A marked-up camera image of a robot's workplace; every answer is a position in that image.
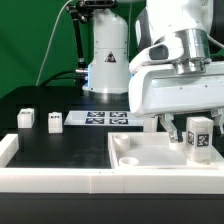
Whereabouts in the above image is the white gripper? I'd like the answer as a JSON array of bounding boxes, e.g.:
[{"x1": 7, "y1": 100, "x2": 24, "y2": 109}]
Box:
[{"x1": 129, "y1": 38, "x2": 224, "y2": 143}]

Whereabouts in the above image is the white square tabletop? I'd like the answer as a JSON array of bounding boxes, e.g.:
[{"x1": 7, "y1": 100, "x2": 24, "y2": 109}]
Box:
[{"x1": 108, "y1": 132, "x2": 224, "y2": 170}]

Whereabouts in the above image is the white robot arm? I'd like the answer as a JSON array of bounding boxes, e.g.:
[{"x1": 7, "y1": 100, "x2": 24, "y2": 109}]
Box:
[{"x1": 84, "y1": 0, "x2": 224, "y2": 141}]

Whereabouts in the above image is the white marker tag sheet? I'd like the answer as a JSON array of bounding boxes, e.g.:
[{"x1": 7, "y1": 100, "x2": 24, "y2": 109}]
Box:
[{"x1": 64, "y1": 111, "x2": 143, "y2": 126}]

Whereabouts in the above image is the white U-shaped fence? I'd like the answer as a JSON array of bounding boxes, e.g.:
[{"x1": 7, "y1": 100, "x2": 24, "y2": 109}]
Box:
[{"x1": 0, "y1": 134, "x2": 224, "y2": 194}]

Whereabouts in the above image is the black cable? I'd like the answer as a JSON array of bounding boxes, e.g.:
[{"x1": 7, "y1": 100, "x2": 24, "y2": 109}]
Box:
[{"x1": 40, "y1": 70, "x2": 84, "y2": 88}]

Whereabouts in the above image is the grey cable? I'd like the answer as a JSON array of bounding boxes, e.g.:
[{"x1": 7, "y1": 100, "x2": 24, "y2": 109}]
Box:
[{"x1": 35, "y1": 0, "x2": 75, "y2": 87}]

